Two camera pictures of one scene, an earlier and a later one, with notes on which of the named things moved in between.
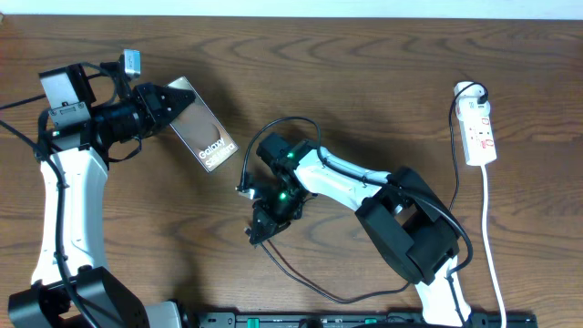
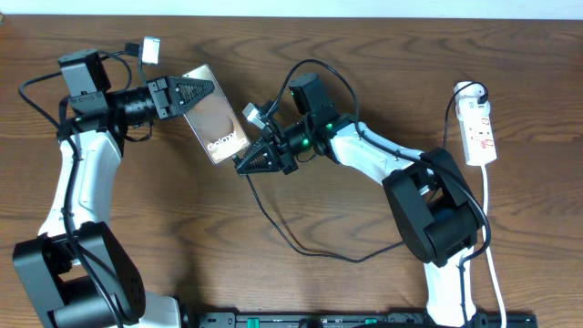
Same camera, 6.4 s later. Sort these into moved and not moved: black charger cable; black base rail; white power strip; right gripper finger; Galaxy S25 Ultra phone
Moved: black charger cable; Galaxy S25 Ultra phone; right gripper finger
Not moved: white power strip; black base rail
